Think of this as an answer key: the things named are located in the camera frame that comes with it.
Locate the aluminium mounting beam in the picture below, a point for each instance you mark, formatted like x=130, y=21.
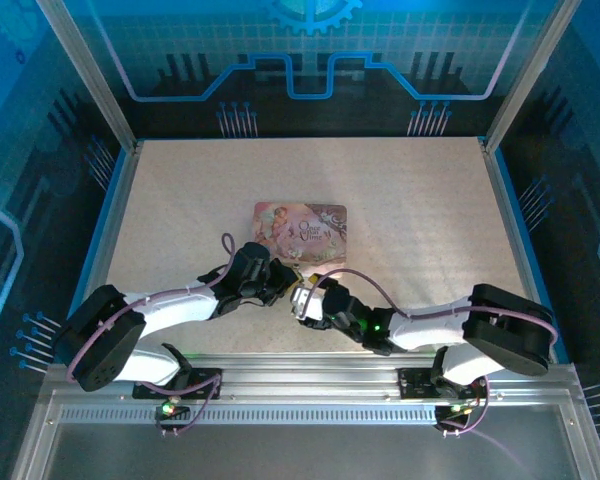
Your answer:
x=305, y=375

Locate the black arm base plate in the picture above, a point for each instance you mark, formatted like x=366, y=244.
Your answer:
x=205, y=382
x=415, y=382

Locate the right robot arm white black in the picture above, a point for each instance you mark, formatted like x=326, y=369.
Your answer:
x=420, y=330

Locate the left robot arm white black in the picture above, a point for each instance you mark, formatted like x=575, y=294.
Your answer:
x=180, y=310

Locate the aluminium table side rail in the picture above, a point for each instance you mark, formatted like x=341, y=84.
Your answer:
x=512, y=220
x=112, y=220

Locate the pink fairy storybook tin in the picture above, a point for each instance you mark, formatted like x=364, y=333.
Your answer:
x=305, y=230

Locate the small lit controller board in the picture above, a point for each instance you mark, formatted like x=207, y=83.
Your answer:
x=455, y=411
x=170, y=409

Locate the aluminium frame post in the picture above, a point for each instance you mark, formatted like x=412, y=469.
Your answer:
x=87, y=75
x=530, y=75

